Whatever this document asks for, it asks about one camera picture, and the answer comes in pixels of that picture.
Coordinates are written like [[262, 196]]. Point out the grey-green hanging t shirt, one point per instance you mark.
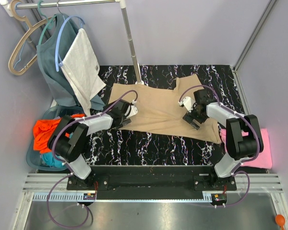
[[59, 86]]

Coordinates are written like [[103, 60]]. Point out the beige t shirt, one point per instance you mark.
[[160, 113]]

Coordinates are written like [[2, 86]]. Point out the green hanger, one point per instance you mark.
[[49, 24]]

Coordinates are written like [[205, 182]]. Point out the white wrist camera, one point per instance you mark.
[[133, 109], [188, 103]]

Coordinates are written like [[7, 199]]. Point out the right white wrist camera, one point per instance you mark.
[[188, 103]]

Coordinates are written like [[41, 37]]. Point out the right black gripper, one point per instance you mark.
[[189, 117]]

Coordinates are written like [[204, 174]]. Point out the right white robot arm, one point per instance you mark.
[[244, 140]]

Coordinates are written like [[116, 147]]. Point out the blue plastic laundry basket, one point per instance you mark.
[[33, 158]]

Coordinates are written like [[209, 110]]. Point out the folded pink t shirt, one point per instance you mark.
[[264, 160]]

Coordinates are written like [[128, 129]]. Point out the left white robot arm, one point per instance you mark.
[[71, 134]]

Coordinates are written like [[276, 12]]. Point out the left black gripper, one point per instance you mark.
[[125, 121]]

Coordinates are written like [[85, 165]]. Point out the white hanging t shirt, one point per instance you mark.
[[81, 68]]

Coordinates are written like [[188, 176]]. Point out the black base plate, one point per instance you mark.
[[152, 183]]

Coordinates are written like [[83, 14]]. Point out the aluminium frame rail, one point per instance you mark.
[[262, 20]]

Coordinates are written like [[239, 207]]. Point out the orange ball tool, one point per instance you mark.
[[280, 221]]

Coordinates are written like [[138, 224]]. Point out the orange t shirt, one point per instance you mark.
[[42, 131]]

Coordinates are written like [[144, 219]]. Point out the metal clothes rack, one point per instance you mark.
[[6, 5]]

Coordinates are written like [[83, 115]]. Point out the beige wooden hanger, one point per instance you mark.
[[30, 30]]

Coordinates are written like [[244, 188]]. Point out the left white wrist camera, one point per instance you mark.
[[133, 109]]

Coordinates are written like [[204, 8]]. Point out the teal blue t shirt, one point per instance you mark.
[[49, 160]]

